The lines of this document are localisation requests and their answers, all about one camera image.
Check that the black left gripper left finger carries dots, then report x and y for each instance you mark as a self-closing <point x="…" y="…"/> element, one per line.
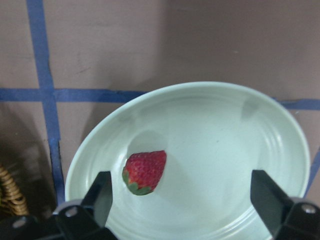
<point x="98" y="199"/>

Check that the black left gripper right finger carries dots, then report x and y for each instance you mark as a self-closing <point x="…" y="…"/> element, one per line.
<point x="285" y="217"/>

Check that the strawberry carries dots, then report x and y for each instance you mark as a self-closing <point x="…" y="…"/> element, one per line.
<point x="143" y="171"/>

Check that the light green plate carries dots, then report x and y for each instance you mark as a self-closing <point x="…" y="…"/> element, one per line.
<point x="214" y="134"/>

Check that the wicker fruit basket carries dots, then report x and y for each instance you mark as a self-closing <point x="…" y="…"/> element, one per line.
<point x="12" y="201"/>

